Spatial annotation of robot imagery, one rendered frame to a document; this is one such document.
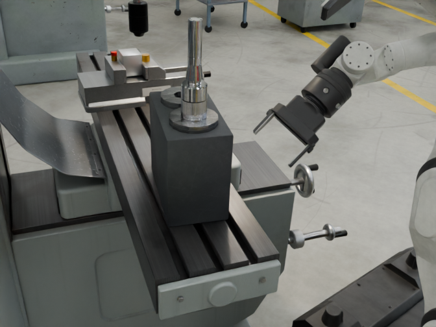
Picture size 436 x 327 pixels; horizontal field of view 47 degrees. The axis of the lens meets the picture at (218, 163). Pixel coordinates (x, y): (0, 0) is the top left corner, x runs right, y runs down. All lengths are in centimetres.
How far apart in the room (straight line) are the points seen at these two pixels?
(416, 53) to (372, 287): 64
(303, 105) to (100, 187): 55
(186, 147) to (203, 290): 25
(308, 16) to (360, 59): 465
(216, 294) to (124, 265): 61
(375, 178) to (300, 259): 92
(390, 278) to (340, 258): 97
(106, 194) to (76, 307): 37
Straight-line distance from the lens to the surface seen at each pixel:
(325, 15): 57
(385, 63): 121
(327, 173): 307
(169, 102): 97
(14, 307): 144
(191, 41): 85
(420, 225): 111
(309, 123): 109
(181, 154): 88
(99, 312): 155
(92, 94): 141
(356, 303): 140
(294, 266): 236
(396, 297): 145
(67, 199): 130
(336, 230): 169
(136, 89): 143
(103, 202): 132
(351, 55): 111
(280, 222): 155
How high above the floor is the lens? 155
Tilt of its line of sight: 31 degrees down
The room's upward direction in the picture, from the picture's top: 3 degrees clockwise
